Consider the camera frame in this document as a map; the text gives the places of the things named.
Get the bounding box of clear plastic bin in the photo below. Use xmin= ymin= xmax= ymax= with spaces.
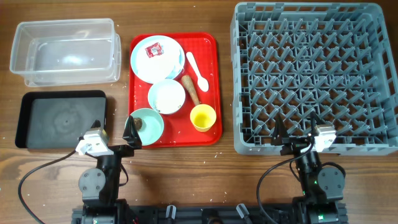
xmin=9 ymin=18 xmax=122 ymax=87

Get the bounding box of red ketchup packet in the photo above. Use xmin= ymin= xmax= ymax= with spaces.
xmin=145 ymin=42 xmax=164 ymax=58

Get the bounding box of dark brown food lump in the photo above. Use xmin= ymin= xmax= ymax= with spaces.
xmin=133 ymin=118 xmax=143 ymax=131

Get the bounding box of grey dishwasher rack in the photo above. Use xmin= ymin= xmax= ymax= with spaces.
xmin=230 ymin=2 xmax=397 ymax=156

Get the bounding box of white plastic spoon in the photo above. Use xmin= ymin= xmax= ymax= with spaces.
xmin=186 ymin=52 xmax=210 ymax=92

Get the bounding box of red serving tray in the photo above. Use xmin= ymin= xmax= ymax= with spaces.
xmin=128 ymin=32 xmax=223 ymax=149

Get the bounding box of yellow plastic cup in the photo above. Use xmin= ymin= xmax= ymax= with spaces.
xmin=190 ymin=104 xmax=217 ymax=132

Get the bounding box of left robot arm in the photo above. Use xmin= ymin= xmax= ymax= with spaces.
xmin=72 ymin=116 xmax=142 ymax=224

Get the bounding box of light green bowl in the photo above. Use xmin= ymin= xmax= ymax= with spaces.
xmin=130 ymin=108 xmax=164 ymax=146

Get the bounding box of large light blue plate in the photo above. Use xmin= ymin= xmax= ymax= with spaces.
xmin=130 ymin=34 xmax=186 ymax=85

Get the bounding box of black plastic tray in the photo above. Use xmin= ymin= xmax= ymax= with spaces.
xmin=15 ymin=90 xmax=107 ymax=149

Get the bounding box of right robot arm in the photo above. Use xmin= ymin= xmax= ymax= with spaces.
xmin=271 ymin=112 xmax=348 ymax=224

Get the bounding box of light blue rice bowl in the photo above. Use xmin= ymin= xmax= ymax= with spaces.
xmin=147 ymin=79 xmax=186 ymax=114

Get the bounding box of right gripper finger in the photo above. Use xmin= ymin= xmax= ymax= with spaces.
xmin=310 ymin=111 xmax=325 ymax=136
xmin=271 ymin=114 xmax=289 ymax=146

